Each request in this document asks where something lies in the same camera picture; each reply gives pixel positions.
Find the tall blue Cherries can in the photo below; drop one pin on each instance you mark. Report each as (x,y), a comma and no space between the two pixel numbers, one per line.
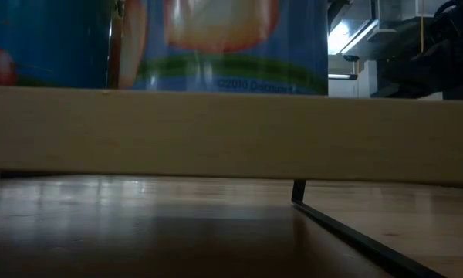
(46,46)

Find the wooden shelf with black frame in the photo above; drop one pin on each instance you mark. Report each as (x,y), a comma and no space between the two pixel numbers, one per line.
(231,131)

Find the blue peaches label can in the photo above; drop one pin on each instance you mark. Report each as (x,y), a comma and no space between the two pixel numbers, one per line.
(224,65)

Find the long light bar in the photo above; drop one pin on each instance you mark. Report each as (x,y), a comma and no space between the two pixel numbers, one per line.
(341,76)

